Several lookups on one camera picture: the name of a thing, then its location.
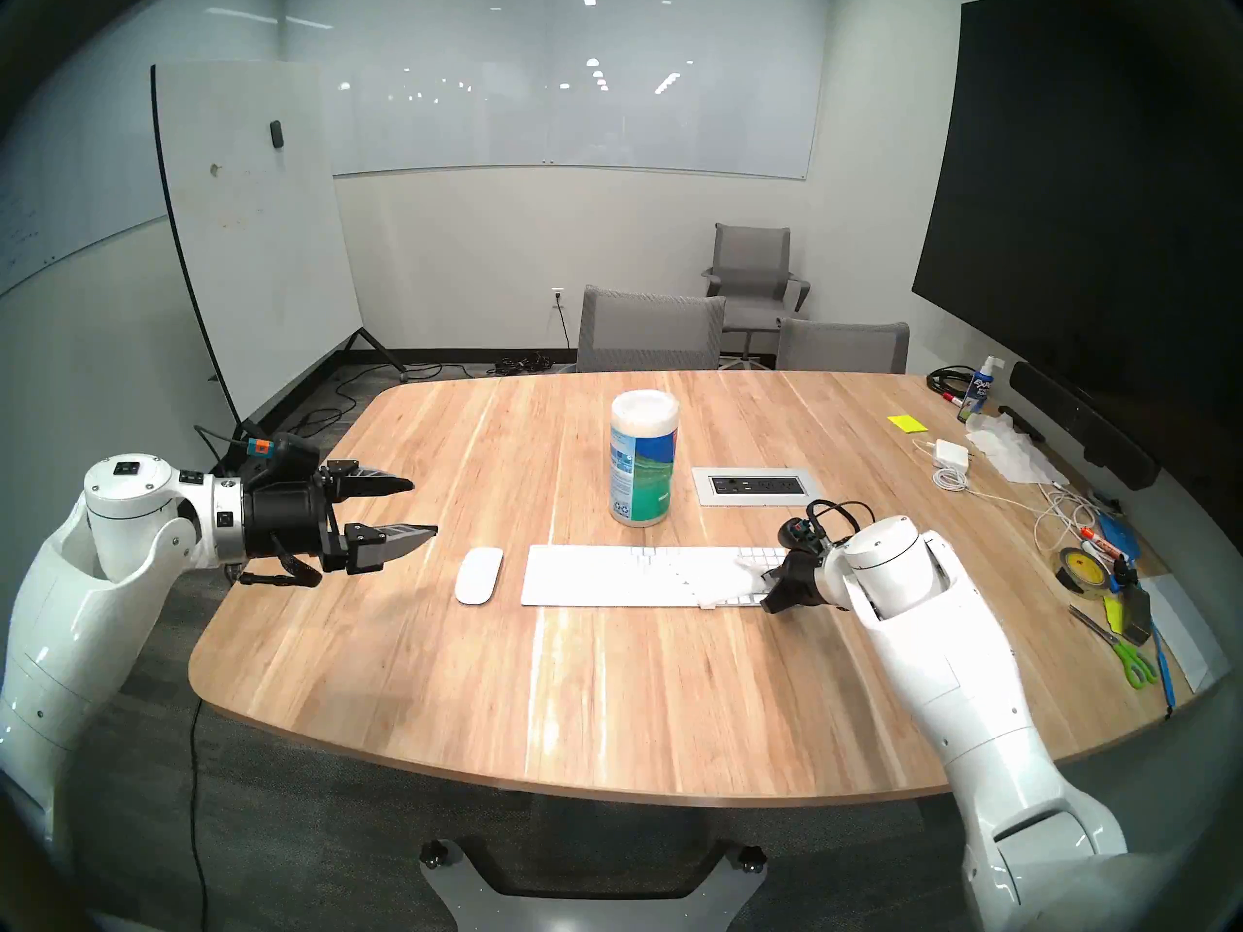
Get grey office chair with armrests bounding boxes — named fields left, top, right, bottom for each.
left=704, top=223, right=812, bottom=363

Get black whiteboard eraser block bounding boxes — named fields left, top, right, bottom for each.
left=1117, top=581, right=1155, bottom=645

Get black and yellow tape roll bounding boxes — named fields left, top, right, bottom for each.
left=1057, top=547, right=1113, bottom=596

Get disinfecting wipes canister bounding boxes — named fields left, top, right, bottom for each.
left=610, top=389, right=681, bottom=528

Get black hanging robot cable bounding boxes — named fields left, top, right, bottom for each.
left=188, top=697, right=211, bottom=932

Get white wireless mouse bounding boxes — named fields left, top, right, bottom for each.
left=454, top=547, right=505, bottom=607

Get green handled scissors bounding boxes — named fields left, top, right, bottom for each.
left=1068, top=605, right=1159, bottom=690

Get white slim keyboard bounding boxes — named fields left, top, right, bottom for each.
left=521, top=545, right=780, bottom=609

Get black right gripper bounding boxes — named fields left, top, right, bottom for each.
left=760, top=549, right=831, bottom=616

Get whiteboard cleaner spray bottle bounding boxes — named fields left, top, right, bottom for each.
left=957, top=355, right=1006, bottom=424

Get silver table power outlet box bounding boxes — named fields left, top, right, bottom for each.
left=691, top=467, right=828, bottom=508

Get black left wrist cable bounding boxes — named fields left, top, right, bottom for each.
left=238, top=542, right=323, bottom=589

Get large black wall screen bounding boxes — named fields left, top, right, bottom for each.
left=911, top=0, right=1243, bottom=431

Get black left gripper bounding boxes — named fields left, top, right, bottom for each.
left=241, top=462, right=440, bottom=577

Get crumpled white tissue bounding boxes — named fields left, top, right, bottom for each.
left=966, top=414, right=1069, bottom=484

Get glass wall board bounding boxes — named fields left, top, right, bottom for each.
left=282, top=0, right=815, bottom=181
left=0, top=85, right=168, bottom=296

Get white disinfecting wipe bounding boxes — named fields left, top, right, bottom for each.
left=699, top=547, right=788, bottom=611

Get white charging cable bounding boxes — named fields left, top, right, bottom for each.
left=913, top=440, right=1098, bottom=554

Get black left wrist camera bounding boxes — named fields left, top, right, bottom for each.
left=241, top=435, right=321, bottom=484

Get mobile whiteboard on stand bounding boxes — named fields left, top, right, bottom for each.
left=151, top=61, right=409, bottom=426

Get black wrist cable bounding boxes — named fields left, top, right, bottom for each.
left=238, top=542, right=323, bottom=589
left=804, top=498, right=867, bottom=545

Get grey mesh office chair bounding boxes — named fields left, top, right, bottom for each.
left=578, top=284, right=726, bottom=373
left=777, top=320, right=911, bottom=374

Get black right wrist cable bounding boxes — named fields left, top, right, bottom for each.
left=804, top=498, right=867, bottom=545

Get black video conference bar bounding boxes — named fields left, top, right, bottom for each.
left=1010, top=360, right=1161, bottom=491

